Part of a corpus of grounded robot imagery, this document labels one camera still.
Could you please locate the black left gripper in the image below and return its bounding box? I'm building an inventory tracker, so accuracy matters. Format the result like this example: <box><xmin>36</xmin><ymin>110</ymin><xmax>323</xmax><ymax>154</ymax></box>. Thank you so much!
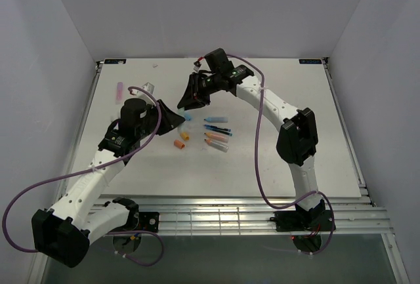
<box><xmin>136</xmin><ymin>100</ymin><xmax>186</xmax><ymax>140</ymax></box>

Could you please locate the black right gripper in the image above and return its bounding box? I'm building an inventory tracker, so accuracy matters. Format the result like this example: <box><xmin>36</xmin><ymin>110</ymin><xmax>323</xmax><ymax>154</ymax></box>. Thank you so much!
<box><xmin>178</xmin><ymin>71</ymin><xmax>222</xmax><ymax>110</ymax></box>

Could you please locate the light blue highlighter cap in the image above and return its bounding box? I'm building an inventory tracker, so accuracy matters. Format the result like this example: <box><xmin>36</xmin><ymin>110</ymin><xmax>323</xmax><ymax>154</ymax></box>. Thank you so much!
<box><xmin>184</xmin><ymin>112</ymin><xmax>192</xmax><ymax>121</ymax></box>

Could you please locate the orange highlighter cap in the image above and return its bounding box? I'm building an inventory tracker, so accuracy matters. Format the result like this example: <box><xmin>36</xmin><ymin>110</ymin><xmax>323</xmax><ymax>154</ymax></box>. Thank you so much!
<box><xmin>180</xmin><ymin>132</ymin><xmax>190</xmax><ymax>141</ymax></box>

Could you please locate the light blue highlighter body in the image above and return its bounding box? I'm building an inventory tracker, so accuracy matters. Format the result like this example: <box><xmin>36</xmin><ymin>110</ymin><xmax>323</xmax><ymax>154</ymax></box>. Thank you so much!
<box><xmin>204</xmin><ymin>117</ymin><xmax>228</xmax><ymax>123</ymax></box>

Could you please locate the salmon orange marker cap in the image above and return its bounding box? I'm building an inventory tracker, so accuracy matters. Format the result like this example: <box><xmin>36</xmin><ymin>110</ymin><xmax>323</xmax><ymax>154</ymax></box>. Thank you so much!
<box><xmin>173</xmin><ymin>140</ymin><xmax>185</xmax><ymax>150</ymax></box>

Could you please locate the orange pink highlighter pen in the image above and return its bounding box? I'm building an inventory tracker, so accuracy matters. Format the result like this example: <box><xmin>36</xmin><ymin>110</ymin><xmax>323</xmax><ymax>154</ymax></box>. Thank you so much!
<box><xmin>204</xmin><ymin>132</ymin><xmax>229</xmax><ymax>143</ymax></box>

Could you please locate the orange capped marker pen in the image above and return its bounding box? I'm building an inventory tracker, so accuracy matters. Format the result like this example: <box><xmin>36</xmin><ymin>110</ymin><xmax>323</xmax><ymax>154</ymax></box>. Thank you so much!
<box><xmin>204</xmin><ymin>138</ymin><xmax>228</xmax><ymax>153</ymax></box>

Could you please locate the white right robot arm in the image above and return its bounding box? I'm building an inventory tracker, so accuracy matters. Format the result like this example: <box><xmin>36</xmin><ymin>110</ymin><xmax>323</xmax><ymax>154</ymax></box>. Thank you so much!
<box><xmin>177</xmin><ymin>48</ymin><xmax>324</xmax><ymax>230</ymax></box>

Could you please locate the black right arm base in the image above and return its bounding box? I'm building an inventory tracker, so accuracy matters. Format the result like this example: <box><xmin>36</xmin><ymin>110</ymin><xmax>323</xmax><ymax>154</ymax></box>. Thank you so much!
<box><xmin>269</xmin><ymin>199</ymin><xmax>335</xmax><ymax>232</ymax></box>

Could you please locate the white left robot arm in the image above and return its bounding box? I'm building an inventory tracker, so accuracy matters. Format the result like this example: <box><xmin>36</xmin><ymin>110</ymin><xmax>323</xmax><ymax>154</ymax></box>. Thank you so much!
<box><xmin>31</xmin><ymin>98</ymin><xmax>185</xmax><ymax>268</ymax></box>

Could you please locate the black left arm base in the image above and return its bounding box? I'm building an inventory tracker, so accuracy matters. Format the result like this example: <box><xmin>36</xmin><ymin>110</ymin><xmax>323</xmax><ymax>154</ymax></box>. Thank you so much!
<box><xmin>134</xmin><ymin>212</ymin><xmax>160</xmax><ymax>233</ymax></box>

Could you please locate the blue label sticker left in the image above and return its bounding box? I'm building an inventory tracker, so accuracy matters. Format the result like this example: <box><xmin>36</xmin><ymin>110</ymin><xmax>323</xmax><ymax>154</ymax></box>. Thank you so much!
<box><xmin>104</xmin><ymin>59</ymin><xmax>127</xmax><ymax>64</ymax></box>

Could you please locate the blue label sticker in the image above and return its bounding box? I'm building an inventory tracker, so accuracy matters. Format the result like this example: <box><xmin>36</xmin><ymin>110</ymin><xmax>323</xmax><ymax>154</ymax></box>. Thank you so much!
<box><xmin>104</xmin><ymin>59</ymin><xmax>127</xmax><ymax>64</ymax></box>
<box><xmin>299</xmin><ymin>58</ymin><xmax>322</xmax><ymax>64</ymax></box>

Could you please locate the blue label sticker right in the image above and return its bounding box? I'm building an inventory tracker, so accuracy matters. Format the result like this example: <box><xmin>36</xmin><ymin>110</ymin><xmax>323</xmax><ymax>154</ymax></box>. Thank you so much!
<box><xmin>299</xmin><ymin>58</ymin><xmax>322</xmax><ymax>64</ymax></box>

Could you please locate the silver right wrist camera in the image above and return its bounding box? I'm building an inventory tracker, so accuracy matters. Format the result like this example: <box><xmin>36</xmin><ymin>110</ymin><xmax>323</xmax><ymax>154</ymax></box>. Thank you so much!
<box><xmin>193</xmin><ymin>57</ymin><xmax>203</xmax><ymax>72</ymax></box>

